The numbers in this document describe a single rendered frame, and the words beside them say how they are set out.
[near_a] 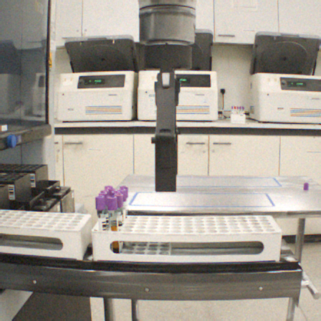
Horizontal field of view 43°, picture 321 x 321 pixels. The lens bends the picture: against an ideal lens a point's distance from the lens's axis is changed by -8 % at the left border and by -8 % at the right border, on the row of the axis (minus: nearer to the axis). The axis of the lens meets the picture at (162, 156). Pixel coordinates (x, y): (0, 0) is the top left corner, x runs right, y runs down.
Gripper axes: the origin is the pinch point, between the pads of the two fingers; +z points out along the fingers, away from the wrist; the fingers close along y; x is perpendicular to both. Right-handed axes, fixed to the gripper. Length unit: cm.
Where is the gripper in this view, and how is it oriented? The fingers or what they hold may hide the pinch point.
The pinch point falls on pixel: (167, 175)
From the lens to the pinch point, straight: 68.0
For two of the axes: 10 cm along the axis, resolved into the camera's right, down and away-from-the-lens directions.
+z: 0.0, 9.9, 1.3
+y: 0.5, -1.3, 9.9
